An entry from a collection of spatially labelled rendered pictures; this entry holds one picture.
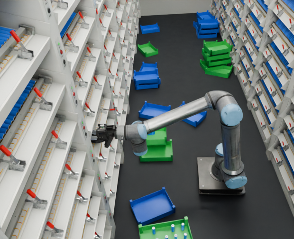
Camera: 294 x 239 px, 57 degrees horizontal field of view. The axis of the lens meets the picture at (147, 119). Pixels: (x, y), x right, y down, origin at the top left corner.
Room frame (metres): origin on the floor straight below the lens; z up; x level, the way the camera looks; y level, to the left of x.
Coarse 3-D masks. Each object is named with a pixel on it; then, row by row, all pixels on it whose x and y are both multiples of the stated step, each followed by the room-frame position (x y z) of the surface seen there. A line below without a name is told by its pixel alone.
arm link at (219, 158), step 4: (220, 144) 1.41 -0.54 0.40; (216, 148) 1.37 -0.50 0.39; (220, 148) 1.36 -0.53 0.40; (216, 152) 1.35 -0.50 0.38; (220, 152) 1.32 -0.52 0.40; (216, 156) 1.34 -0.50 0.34; (220, 156) 1.30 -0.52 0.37; (216, 160) 1.33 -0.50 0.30; (220, 160) 1.28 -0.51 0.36; (216, 164) 1.33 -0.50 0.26
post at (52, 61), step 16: (0, 0) 0.95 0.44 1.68; (16, 0) 0.95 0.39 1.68; (32, 0) 0.94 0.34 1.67; (48, 0) 1.02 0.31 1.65; (32, 16) 0.94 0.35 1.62; (48, 64) 0.94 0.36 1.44; (64, 96) 0.94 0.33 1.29; (80, 112) 1.00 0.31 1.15; (80, 128) 0.95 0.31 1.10; (96, 160) 1.03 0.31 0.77; (96, 176) 0.96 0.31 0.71; (112, 224) 0.99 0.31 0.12
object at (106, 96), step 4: (104, 92) 1.64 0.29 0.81; (104, 96) 1.64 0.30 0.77; (108, 96) 1.63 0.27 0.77; (104, 100) 1.61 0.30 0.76; (108, 100) 1.61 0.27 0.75; (104, 104) 1.56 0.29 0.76; (108, 104) 1.57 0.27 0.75; (104, 108) 1.52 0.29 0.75; (108, 108) 1.52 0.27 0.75; (100, 116) 1.43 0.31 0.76; (104, 116) 1.43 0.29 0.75; (100, 120) 1.39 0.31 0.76; (104, 120) 1.39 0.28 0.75; (92, 144) 1.17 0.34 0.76; (96, 144) 1.17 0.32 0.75; (100, 144) 1.18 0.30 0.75; (96, 148) 1.14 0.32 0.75; (100, 148) 1.15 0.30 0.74; (96, 152) 1.11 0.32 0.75; (96, 156) 1.03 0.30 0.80
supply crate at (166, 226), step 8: (152, 224) 0.83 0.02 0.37; (160, 224) 0.83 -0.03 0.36; (168, 224) 0.83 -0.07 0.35; (176, 224) 0.84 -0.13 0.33; (184, 224) 0.82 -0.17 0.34; (144, 232) 0.81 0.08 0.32; (152, 232) 0.80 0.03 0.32; (160, 232) 0.80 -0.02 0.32; (168, 232) 0.79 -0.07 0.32; (176, 232) 0.79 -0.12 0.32; (184, 232) 0.78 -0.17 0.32
